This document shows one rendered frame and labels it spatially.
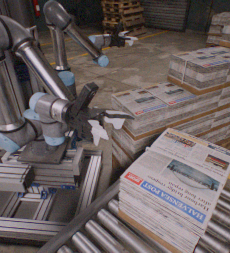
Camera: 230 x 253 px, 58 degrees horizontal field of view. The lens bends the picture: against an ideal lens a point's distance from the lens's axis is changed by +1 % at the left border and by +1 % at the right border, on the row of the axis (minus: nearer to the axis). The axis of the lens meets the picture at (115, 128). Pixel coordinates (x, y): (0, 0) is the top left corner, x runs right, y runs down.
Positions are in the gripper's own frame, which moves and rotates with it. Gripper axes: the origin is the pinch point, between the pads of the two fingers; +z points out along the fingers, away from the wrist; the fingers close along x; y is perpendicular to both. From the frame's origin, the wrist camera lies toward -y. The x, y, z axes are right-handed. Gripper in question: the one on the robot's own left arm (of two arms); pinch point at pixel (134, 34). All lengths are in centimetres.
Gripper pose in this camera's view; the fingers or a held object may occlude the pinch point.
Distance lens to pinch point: 172.9
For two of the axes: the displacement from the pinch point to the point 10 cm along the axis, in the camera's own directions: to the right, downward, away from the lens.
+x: 3.4, 6.5, -6.8
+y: -0.5, 7.4, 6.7
